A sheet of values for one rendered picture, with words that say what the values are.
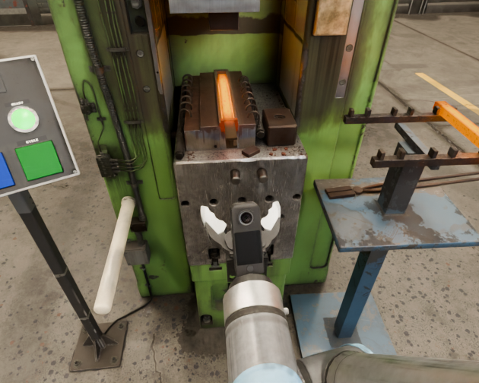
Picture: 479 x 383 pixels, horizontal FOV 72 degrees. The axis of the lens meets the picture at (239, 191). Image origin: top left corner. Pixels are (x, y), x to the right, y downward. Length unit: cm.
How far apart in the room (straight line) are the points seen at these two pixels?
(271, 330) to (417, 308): 145
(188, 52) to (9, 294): 145
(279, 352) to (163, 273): 119
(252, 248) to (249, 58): 97
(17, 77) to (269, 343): 75
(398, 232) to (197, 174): 58
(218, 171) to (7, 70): 53
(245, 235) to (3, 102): 62
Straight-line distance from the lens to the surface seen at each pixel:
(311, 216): 141
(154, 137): 113
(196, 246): 115
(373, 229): 100
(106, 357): 165
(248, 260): 52
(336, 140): 121
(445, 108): 108
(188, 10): 84
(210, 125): 94
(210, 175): 95
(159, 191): 126
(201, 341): 160
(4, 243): 234
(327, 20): 102
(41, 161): 87
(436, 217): 112
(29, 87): 90
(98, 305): 100
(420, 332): 181
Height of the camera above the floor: 143
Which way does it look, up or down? 39 degrees down
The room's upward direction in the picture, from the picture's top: straight up
